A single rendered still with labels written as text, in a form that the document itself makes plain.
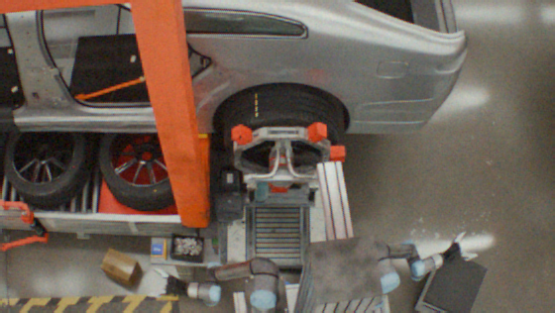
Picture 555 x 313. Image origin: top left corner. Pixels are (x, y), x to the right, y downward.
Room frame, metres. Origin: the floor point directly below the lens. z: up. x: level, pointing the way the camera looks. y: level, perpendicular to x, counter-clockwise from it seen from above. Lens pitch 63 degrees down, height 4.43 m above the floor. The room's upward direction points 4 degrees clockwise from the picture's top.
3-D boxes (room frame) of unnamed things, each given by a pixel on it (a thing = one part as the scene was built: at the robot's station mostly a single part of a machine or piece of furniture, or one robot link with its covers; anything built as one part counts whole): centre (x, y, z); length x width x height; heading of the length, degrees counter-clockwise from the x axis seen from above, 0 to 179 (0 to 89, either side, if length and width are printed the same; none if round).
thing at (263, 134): (1.81, -0.02, 0.85); 0.54 x 0.07 x 0.54; 94
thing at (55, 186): (1.89, 1.60, 0.39); 0.66 x 0.66 x 0.24
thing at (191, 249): (1.31, 0.50, 0.51); 0.20 x 0.14 x 0.13; 87
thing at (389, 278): (0.93, -0.53, 1.19); 0.15 x 0.12 x 0.55; 25
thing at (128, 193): (1.94, 0.85, 0.39); 0.66 x 0.66 x 0.24
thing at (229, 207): (1.82, 0.29, 0.26); 0.42 x 0.18 x 0.35; 4
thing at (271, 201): (1.98, -0.01, 0.13); 0.50 x 0.36 x 0.10; 94
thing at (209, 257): (1.31, 0.52, 0.44); 0.43 x 0.17 x 0.03; 94
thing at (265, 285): (0.83, 0.02, 1.19); 0.15 x 0.12 x 0.55; 176
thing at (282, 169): (1.73, -0.03, 0.85); 0.21 x 0.14 x 0.14; 4
